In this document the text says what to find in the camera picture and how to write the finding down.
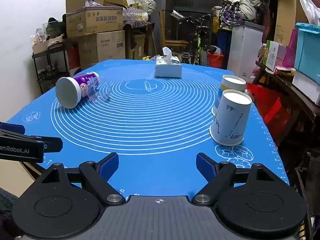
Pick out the blue silicone baking mat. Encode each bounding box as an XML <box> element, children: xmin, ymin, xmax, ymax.
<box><xmin>5</xmin><ymin>59</ymin><xmax>290</xmax><ymax>197</ymax></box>

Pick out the white line-drawing paper cup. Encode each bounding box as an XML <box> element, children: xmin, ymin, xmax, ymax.
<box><xmin>209</xmin><ymin>89</ymin><xmax>252</xmax><ymax>147</ymax></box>

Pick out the yellow wooden chair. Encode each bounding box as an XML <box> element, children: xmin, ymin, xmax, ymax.
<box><xmin>159</xmin><ymin>10</ymin><xmax>190</xmax><ymax>53</ymax></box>

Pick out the plain brown cardboard box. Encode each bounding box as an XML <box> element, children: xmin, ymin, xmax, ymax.
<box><xmin>78</xmin><ymin>30</ymin><xmax>126</xmax><ymax>71</ymax></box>

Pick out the red bag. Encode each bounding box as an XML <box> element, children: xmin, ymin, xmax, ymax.
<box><xmin>246</xmin><ymin>82</ymin><xmax>292</xmax><ymax>141</ymax></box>

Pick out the pile of clear plastic bottles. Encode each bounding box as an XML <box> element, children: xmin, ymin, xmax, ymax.
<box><xmin>122</xmin><ymin>7</ymin><xmax>150</xmax><ymax>22</ymax></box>

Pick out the black bicycle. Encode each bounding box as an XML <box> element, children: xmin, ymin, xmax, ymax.
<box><xmin>172</xmin><ymin>13</ymin><xmax>218</xmax><ymax>67</ymax></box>

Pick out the teal storage box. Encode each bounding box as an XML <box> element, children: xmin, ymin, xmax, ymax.
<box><xmin>293</xmin><ymin>22</ymin><xmax>320</xmax><ymax>71</ymax></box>

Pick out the pink plastic packet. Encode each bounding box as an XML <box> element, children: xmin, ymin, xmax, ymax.
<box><xmin>282</xmin><ymin>27</ymin><xmax>299</xmax><ymax>68</ymax></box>

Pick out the flat brown cardboard box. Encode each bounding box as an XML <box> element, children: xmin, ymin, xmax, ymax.
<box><xmin>0</xmin><ymin>158</ymin><xmax>43</xmax><ymax>198</ymax></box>

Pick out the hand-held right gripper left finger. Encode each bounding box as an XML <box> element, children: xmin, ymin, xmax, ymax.
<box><xmin>38</xmin><ymin>152</ymin><xmax>126</xmax><ymax>206</ymax></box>

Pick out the dark cloth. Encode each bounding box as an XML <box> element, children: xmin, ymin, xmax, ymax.
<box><xmin>0</xmin><ymin>187</ymin><xmax>26</xmax><ymax>240</ymax></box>

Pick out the tall brown cardboard box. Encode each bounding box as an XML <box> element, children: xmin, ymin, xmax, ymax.
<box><xmin>273</xmin><ymin>0</ymin><xmax>308</xmax><ymax>47</ymax></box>

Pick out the purple printed paper cup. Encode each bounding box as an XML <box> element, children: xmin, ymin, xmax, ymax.
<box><xmin>55</xmin><ymin>71</ymin><xmax>100</xmax><ymax>109</ymax></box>

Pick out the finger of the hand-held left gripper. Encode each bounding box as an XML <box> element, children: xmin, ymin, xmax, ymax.
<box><xmin>40</xmin><ymin>135</ymin><xmax>63</xmax><ymax>153</ymax></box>

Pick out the yellow and blue paper cup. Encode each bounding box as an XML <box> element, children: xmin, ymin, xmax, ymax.
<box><xmin>211</xmin><ymin>74</ymin><xmax>247</xmax><ymax>117</ymax></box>

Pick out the white tissue box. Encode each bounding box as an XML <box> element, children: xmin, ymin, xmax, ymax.
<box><xmin>155</xmin><ymin>47</ymin><xmax>183</xmax><ymax>78</ymax></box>

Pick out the white and green carton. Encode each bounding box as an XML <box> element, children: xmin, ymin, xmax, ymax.
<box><xmin>265</xmin><ymin>40</ymin><xmax>280</xmax><ymax>72</ymax></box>

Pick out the clear plastic cup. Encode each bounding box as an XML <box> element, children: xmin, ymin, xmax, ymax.
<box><xmin>87</xmin><ymin>77</ymin><xmax>111</xmax><ymax>103</ymax></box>

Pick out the red plastic bucket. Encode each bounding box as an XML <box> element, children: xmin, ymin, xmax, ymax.
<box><xmin>207</xmin><ymin>52</ymin><xmax>224</xmax><ymax>69</ymax></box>

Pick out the dark wooden side table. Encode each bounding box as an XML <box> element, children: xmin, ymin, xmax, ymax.
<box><xmin>252</xmin><ymin>60</ymin><xmax>320</xmax><ymax>145</ymax></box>

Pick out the floral fabric bag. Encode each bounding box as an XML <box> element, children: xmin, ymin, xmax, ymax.
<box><xmin>219</xmin><ymin>0</ymin><xmax>247</xmax><ymax>28</ymax></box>

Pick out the white chest freezer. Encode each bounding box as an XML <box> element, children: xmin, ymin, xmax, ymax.
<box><xmin>226</xmin><ymin>21</ymin><xmax>266</xmax><ymax>83</ymax></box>

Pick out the black metal shelf rack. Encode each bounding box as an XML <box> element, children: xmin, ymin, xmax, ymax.
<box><xmin>32</xmin><ymin>41</ymin><xmax>81</xmax><ymax>94</ymax></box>

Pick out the small open cardboard box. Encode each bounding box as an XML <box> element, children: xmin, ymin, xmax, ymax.
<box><xmin>103</xmin><ymin>0</ymin><xmax>129</xmax><ymax>8</ymax></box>

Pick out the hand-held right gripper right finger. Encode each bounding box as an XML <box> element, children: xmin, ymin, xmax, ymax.
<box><xmin>191</xmin><ymin>152</ymin><xmax>278</xmax><ymax>205</ymax></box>

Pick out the white plastic bag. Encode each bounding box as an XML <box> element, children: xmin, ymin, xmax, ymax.
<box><xmin>297</xmin><ymin>0</ymin><xmax>320</xmax><ymax>26</ymax></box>

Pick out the large printed cardboard box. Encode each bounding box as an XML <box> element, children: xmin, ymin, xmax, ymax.
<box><xmin>65</xmin><ymin>0</ymin><xmax>124</xmax><ymax>39</ymax></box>

